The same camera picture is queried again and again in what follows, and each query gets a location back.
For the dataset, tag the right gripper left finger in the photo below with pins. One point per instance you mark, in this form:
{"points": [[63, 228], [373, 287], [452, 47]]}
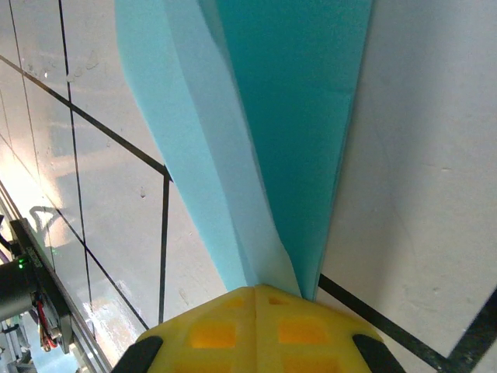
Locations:
{"points": [[217, 338]]}

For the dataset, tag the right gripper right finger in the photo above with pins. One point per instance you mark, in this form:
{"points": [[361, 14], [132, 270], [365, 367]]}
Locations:
{"points": [[303, 338]]}

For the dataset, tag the light blue paper sheet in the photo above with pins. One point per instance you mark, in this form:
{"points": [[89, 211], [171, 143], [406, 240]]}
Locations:
{"points": [[295, 136]]}

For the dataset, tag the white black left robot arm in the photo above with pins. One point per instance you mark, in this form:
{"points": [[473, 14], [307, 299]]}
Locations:
{"points": [[13, 287]]}

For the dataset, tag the white grid mat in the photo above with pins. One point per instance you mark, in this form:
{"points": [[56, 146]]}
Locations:
{"points": [[407, 116]]}

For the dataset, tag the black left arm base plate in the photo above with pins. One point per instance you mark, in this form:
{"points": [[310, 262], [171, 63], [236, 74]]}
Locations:
{"points": [[42, 279]]}

